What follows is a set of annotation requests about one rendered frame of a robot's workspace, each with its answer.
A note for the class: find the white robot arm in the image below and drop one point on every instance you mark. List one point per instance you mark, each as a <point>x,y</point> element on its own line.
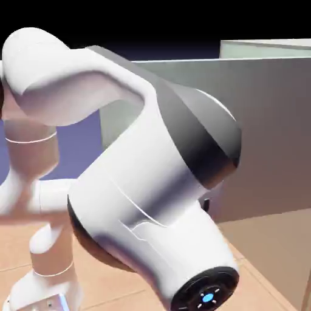
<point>136,175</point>

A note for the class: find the tan cabinet door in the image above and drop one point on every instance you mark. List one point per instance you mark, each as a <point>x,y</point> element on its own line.
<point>279,245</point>

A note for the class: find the grey cabinet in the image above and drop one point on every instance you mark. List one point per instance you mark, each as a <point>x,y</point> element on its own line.
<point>272,126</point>

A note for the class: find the grey cabinet door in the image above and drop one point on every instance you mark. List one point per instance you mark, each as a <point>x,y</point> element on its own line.
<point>274,136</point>

